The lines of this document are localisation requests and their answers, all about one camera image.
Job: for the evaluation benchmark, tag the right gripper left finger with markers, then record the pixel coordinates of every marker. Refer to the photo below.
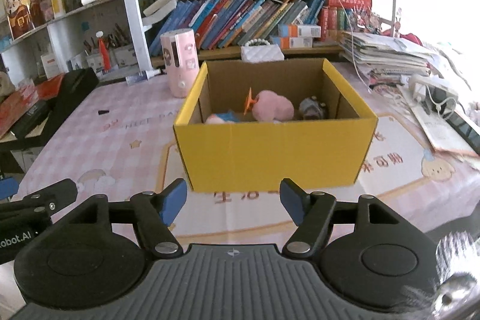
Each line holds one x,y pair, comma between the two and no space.
151,214

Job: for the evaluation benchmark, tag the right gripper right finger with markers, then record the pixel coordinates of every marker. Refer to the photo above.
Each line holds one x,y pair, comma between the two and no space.
315,216

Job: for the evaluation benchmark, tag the pink plush chick toy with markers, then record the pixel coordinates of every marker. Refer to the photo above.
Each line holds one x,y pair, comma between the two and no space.
268,106

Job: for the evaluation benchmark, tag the blue plastic bag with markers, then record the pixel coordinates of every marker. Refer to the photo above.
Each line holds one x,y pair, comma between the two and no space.
228,117

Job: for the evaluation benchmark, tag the pink checkered tablecloth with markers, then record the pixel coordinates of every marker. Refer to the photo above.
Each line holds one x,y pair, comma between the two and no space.
133,149

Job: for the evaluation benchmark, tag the yellow cardboard box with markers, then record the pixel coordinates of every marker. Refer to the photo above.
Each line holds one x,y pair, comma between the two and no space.
257,156

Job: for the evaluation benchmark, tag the grey plush toy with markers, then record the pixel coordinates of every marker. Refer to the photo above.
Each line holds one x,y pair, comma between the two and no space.
313,109

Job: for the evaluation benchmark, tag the red plastic bag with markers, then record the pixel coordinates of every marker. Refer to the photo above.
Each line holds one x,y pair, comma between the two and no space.
22,100

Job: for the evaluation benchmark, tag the black long box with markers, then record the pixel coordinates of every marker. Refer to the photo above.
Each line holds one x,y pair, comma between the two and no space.
32,118

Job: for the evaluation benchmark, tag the pink cylindrical humidifier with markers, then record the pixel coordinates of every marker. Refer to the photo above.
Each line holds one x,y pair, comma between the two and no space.
181,60

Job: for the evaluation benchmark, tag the stack of papers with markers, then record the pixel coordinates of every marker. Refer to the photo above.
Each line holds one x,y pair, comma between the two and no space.
383,55

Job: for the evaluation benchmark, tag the white quilted handbag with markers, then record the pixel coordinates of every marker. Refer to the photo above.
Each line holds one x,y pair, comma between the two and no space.
260,50

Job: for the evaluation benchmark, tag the orange white box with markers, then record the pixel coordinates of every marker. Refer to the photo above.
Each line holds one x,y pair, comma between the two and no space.
302,30

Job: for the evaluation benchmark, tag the fortune god figure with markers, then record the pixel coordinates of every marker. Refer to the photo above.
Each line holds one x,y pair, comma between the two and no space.
23,16

